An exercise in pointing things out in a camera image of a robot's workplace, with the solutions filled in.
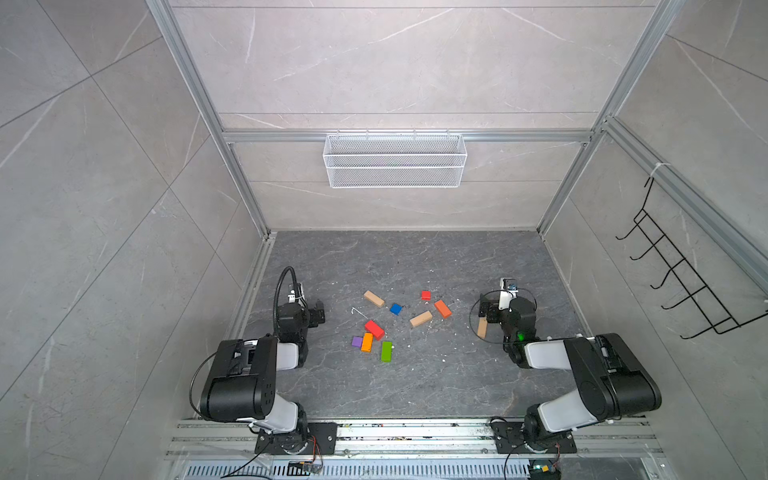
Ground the white zip tie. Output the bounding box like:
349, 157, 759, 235
649, 162, 671, 178

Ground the white wire mesh basket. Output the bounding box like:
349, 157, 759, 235
323, 133, 468, 189

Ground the orange-yellow wood block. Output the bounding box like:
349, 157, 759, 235
360, 332, 374, 353

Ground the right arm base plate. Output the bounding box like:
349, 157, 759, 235
488, 417, 577, 454

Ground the red rectangular wood block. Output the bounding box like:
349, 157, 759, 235
364, 320, 385, 340

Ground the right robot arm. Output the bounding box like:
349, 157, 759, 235
468, 294, 662, 453

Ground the short natural wood block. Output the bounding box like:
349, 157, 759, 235
410, 311, 433, 327

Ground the orange-red wood block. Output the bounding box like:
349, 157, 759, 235
434, 300, 452, 319

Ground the green wood block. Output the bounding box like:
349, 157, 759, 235
380, 341, 392, 363

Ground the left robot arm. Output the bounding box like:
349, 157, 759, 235
188, 266, 325, 454

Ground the aluminium front rail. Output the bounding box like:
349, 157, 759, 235
163, 417, 664, 460

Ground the black wire hook rack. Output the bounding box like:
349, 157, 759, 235
615, 178, 767, 340

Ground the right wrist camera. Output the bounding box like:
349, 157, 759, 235
500, 277, 518, 297

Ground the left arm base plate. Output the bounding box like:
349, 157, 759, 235
254, 422, 339, 456

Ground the long natural wood block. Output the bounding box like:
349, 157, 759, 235
364, 291, 386, 308

